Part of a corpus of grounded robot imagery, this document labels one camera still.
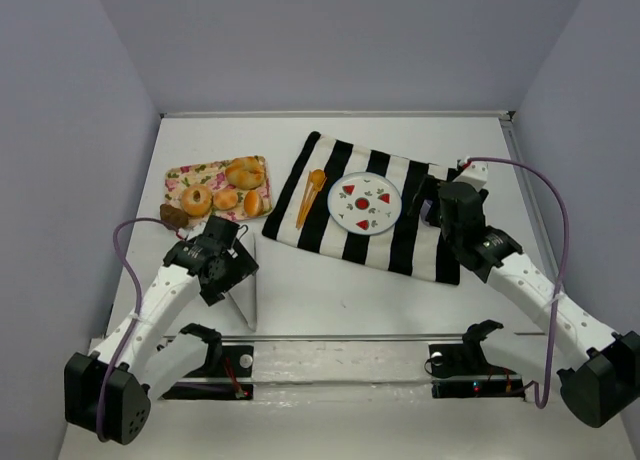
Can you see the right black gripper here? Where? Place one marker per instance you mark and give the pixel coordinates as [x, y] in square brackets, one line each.
[435, 195]

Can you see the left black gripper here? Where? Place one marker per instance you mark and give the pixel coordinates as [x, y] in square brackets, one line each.
[220, 228]

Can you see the glossy oval bun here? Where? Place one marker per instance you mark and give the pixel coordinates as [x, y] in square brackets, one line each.
[253, 204]

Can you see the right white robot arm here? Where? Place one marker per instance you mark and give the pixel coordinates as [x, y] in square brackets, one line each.
[601, 377]

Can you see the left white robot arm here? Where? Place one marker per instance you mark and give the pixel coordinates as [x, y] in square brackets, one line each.
[109, 391]

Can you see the dark brown chocolate bread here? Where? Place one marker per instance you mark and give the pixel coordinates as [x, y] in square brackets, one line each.
[173, 216]

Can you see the large twisted bread roll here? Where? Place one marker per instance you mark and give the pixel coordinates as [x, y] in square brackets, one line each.
[245, 173]

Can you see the sugared bagel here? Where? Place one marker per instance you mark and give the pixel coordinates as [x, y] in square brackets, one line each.
[196, 200]

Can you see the small round bun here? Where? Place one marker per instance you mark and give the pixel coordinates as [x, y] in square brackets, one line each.
[225, 199]

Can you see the watermelon pattern plate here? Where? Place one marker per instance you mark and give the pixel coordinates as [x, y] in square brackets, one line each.
[364, 203]

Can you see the floral serving tray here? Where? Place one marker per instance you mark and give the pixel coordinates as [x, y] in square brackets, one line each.
[212, 175]

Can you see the black white striped cloth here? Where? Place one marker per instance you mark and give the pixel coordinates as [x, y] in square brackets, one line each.
[410, 247]

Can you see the orange plastic spoon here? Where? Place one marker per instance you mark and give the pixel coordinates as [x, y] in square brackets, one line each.
[319, 175]

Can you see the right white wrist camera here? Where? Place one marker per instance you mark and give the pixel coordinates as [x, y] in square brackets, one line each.
[472, 173]

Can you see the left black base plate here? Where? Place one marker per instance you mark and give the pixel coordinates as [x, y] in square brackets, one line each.
[229, 380]

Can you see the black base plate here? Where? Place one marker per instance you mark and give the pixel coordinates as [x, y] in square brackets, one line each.
[229, 380]
[458, 371]

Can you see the metal table rail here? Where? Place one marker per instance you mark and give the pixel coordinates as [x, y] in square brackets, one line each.
[498, 114]

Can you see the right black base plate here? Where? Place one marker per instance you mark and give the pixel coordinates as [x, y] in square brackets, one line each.
[458, 371]

